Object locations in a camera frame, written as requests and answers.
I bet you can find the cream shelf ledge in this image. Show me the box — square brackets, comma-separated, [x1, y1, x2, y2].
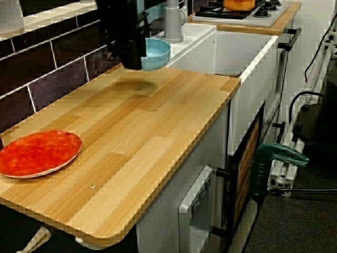
[0, 0, 100, 42]

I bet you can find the wooden stove countertop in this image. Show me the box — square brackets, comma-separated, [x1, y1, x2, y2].
[187, 2, 302, 36]

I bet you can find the thick black curved cable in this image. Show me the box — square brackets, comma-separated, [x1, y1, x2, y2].
[289, 91, 324, 126]

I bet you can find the white sink unit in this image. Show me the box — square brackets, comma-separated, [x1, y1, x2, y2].
[151, 22, 279, 156]

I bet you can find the silver aluminium frame rail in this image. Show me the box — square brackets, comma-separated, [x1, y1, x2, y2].
[266, 31, 337, 198]

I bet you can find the green clamp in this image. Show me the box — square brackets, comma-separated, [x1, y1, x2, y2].
[249, 143, 310, 202]

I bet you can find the white container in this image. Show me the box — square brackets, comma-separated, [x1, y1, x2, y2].
[0, 0, 25, 31]

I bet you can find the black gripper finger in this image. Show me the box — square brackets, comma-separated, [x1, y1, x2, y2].
[120, 36, 144, 71]
[135, 12, 153, 57]

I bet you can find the red plate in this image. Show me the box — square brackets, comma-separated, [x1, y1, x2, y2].
[0, 130, 82, 179]

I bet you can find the grey oven bar handle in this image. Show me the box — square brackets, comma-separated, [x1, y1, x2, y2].
[278, 27, 302, 52]

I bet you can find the thin black cable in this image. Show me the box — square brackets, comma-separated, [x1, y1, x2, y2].
[304, 0, 337, 82]

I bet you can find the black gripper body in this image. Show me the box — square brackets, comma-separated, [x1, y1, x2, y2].
[95, 0, 140, 57]

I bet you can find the white drawer handle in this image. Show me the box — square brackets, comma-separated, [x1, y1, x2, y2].
[75, 236, 106, 250]

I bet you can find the wooden slat crate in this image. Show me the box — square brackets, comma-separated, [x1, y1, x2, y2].
[233, 117, 260, 226]

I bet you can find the white dishwasher door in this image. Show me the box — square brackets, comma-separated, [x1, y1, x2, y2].
[177, 165, 213, 253]

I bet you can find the grey stove top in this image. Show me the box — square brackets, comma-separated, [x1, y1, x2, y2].
[191, 0, 290, 28]

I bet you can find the grey toy faucet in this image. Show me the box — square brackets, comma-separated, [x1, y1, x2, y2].
[161, 0, 186, 44]

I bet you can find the black metal cabinet frame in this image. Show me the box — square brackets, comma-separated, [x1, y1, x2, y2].
[212, 101, 265, 253]

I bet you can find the light blue bowl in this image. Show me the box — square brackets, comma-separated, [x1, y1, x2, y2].
[140, 37, 171, 71]

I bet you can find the black burner grate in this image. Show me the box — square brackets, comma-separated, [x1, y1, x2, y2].
[195, 0, 267, 20]

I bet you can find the white oven door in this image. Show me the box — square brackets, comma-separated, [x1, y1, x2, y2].
[264, 48, 289, 127]

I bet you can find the orange pot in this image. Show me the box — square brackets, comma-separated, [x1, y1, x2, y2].
[222, 0, 256, 12]

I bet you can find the cream drawer handle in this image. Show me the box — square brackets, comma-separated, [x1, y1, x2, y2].
[17, 227, 51, 253]

